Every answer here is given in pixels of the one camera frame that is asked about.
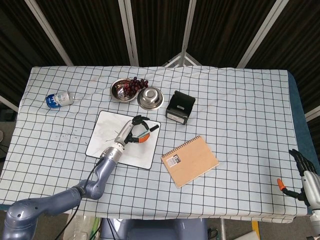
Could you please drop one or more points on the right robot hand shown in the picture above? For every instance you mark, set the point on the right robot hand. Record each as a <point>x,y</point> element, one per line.
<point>311,187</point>

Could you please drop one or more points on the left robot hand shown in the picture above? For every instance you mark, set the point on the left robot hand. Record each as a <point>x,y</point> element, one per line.
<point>123,133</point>

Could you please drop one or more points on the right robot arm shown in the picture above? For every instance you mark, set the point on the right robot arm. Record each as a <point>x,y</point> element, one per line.
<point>315,222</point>

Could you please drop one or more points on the dark red grape bunch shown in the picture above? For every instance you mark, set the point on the dark red grape bunch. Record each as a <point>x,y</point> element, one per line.
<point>135,85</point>

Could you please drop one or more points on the black cardboard box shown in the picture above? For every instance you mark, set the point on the black cardboard box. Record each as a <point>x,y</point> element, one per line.
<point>178,110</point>

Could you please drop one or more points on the blue white crumpled bottle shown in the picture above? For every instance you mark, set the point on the blue white crumpled bottle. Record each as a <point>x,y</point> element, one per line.
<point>60,99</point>

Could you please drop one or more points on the white triangular screen foot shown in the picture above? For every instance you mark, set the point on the white triangular screen foot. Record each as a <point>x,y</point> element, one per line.
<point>175,60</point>

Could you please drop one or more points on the white screen frame post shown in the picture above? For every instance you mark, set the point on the white screen frame post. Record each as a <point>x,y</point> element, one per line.
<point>48,32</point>
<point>260,32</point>
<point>128,32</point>
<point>312,113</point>
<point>8,103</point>
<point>188,25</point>

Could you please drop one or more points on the green whiteboard marker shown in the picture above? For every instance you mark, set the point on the green whiteboard marker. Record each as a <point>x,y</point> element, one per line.
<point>153,128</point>

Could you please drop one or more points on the checkered white tablecloth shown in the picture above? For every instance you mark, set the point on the checkered white tablecloth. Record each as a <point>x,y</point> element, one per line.
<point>237,120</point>

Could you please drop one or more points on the white dry-erase board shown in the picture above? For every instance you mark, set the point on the white dry-erase board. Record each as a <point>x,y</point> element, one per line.
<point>105,127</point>

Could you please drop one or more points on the brown spiral notebook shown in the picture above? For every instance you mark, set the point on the brown spiral notebook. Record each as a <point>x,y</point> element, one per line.
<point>191,162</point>

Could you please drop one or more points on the clear plastic bag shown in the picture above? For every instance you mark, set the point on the clear plastic bag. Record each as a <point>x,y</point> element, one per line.
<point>83,228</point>

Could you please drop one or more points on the metal table leg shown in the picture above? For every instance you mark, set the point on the metal table leg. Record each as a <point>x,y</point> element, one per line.
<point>223,230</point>

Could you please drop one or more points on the blue-grey robot torso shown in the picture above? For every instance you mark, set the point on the blue-grey robot torso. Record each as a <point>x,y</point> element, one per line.
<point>155,230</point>

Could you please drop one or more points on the upturned steel bowl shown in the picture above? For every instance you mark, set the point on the upturned steel bowl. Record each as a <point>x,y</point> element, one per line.
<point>150,97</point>

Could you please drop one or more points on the upright steel bowl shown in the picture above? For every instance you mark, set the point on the upright steel bowl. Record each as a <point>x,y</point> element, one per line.
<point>118,91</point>

